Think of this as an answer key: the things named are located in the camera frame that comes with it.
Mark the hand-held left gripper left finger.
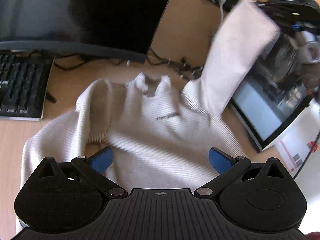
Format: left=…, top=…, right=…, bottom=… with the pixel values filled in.
left=37, top=146, right=128, bottom=198

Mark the glass panel computer case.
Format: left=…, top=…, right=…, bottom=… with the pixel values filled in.
left=229, top=27, right=320, bottom=153

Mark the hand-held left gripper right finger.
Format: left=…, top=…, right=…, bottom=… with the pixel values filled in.
left=194, top=147, right=286, bottom=197

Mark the white ribbed sweater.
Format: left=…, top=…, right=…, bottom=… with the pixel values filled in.
left=15, top=0, right=282, bottom=235

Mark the black cable bundle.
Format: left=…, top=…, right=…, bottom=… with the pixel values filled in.
left=54, top=49, right=203, bottom=81

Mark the white box with red label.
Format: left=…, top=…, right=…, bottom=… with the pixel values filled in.
left=275, top=99, right=320, bottom=180

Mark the black keyboard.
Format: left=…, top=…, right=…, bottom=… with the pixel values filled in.
left=0, top=51, right=55, bottom=122

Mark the white cable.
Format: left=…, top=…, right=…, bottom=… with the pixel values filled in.
left=215, top=0, right=228, bottom=24

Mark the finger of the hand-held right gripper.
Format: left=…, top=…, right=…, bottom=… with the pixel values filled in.
left=255, top=1, right=302, bottom=35

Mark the black curved monitor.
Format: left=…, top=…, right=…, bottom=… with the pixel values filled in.
left=0, top=0, right=179, bottom=63

